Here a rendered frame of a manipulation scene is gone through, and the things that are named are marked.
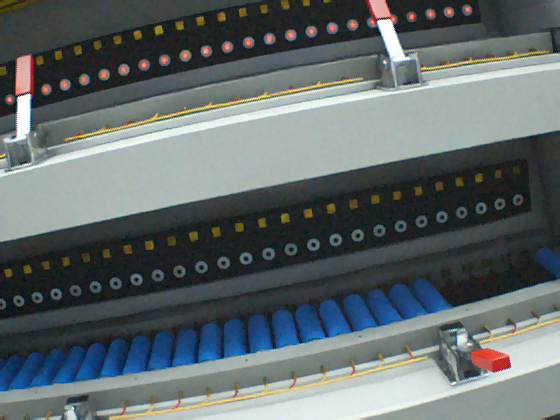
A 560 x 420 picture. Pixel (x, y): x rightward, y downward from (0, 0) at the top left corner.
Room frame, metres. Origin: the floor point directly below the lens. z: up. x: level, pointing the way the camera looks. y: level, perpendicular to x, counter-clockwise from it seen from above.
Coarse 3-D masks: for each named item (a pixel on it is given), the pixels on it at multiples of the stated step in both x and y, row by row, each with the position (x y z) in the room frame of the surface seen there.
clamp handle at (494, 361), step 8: (456, 336) 0.37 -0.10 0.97; (464, 336) 0.37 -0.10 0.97; (456, 344) 0.38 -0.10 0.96; (464, 344) 0.38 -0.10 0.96; (456, 352) 0.37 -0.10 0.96; (464, 352) 0.36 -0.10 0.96; (472, 352) 0.34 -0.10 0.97; (480, 352) 0.33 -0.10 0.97; (488, 352) 0.33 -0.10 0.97; (496, 352) 0.32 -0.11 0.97; (472, 360) 0.34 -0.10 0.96; (480, 360) 0.32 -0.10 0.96; (488, 360) 0.31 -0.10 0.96; (496, 360) 0.31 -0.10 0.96; (504, 360) 0.31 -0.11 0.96; (488, 368) 0.31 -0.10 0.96; (496, 368) 0.31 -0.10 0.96; (504, 368) 0.31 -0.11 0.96
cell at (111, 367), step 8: (112, 344) 0.48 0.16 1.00; (120, 344) 0.48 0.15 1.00; (128, 344) 0.49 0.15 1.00; (112, 352) 0.46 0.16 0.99; (120, 352) 0.47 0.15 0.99; (128, 352) 0.48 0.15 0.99; (104, 360) 0.46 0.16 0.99; (112, 360) 0.45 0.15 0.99; (120, 360) 0.46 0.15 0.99; (104, 368) 0.44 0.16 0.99; (112, 368) 0.44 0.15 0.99; (120, 368) 0.45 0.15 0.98; (104, 376) 0.43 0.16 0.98; (112, 376) 0.43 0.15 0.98
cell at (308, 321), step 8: (296, 312) 0.49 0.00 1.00; (304, 312) 0.48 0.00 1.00; (312, 312) 0.48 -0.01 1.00; (296, 320) 0.49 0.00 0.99; (304, 320) 0.47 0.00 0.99; (312, 320) 0.46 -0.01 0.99; (304, 328) 0.45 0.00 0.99; (312, 328) 0.45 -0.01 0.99; (320, 328) 0.45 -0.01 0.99; (304, 336) 0.44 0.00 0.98; (312, 336) 0.44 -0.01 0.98; (320, 336) 0.44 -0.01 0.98
